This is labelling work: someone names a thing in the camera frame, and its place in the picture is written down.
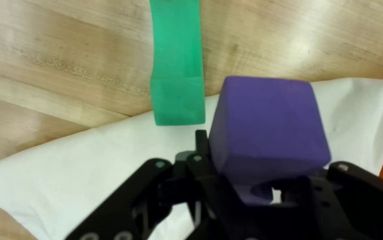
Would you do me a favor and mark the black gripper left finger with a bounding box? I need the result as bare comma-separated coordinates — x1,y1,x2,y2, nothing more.
64,127,250,240

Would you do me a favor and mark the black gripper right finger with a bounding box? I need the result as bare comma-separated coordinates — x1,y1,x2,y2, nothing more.
268,159,383,240

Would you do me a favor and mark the purple foam block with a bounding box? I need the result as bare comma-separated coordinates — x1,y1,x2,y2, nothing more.
208,74,334,207

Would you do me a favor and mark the white cloth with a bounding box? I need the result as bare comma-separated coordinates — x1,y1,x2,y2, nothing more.
0,77,383,240

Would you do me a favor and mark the green foam block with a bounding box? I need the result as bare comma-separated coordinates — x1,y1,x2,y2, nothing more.
148,0,207,126

